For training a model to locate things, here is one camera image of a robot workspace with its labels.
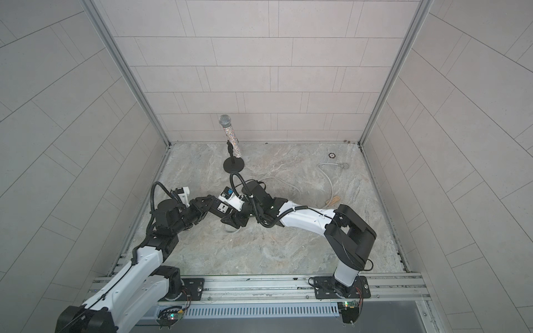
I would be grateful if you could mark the glitter microphone on stand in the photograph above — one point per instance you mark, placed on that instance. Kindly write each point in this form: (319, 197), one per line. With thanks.
(234, 163)

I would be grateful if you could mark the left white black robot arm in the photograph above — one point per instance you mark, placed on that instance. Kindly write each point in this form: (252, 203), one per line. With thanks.
(120, 305)

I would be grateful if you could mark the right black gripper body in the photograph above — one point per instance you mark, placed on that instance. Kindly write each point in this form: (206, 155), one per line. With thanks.
(244, 215)

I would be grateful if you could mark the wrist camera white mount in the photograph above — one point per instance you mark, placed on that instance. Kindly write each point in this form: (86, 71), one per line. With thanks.
(230, 198)
(182, 195)

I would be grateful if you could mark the circuit board with wires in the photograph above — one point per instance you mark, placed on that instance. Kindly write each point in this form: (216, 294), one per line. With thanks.
(349, 312)
(168, 317)

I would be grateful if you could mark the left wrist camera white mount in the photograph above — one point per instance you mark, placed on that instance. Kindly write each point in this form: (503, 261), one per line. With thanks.
(182, 195)

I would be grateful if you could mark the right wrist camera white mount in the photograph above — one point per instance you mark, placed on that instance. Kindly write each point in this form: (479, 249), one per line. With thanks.
(230, 198)

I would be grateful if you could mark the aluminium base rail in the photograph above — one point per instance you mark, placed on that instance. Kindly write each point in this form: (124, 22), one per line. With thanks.
(289, 288)

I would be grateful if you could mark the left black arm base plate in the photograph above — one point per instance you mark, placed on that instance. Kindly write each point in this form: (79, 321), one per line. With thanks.
(187, 289)

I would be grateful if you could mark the right circuit board with wires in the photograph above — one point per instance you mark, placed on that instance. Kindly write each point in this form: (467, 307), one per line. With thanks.
(349, 312)

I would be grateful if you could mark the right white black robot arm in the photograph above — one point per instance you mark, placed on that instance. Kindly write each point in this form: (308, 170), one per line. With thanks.
(350, 237)

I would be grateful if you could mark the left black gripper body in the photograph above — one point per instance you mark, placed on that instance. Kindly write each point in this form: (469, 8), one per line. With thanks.
(194, 214)

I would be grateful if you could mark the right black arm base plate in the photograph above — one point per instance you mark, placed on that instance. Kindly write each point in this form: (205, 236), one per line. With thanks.
(327, 287)

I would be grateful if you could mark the left circuit board with wires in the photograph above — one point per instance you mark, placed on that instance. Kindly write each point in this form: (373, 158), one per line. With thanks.
(168, 317)

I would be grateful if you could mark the black power strip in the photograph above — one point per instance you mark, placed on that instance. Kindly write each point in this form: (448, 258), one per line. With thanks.
(220, 208)

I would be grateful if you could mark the white vent grille strip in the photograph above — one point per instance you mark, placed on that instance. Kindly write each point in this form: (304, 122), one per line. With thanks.
(254, 311)

